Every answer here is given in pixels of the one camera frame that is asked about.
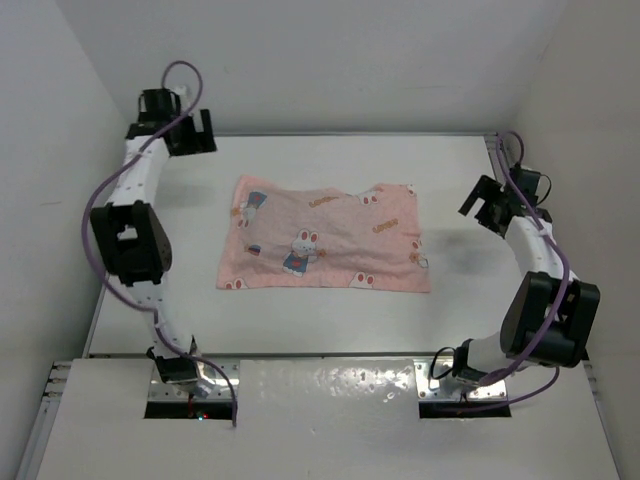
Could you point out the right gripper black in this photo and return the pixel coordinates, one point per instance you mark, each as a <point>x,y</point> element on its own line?
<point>490,205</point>

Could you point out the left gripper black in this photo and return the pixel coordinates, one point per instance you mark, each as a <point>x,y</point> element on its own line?
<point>199,143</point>

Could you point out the pink cartoon pillowcase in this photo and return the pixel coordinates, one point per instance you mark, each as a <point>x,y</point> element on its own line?
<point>324,238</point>

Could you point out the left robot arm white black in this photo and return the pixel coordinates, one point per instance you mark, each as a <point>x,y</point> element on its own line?
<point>133,245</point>

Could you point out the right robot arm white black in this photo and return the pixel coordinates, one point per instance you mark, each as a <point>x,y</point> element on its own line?
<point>482,362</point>

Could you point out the white front cover board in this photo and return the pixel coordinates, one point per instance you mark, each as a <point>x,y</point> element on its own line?
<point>326,419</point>

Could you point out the back aluminium frame rail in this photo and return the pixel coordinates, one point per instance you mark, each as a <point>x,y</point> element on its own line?
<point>328,133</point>

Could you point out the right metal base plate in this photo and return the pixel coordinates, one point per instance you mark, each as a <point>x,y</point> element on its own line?
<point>435,390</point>

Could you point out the metal base plate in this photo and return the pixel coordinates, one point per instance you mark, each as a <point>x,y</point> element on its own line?
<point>435,390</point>
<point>220,382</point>

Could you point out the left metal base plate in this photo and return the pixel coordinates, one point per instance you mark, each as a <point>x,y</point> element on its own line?
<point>220,382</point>

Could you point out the left aluminium frame rail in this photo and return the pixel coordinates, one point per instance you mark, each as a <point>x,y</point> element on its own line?
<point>41,429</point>

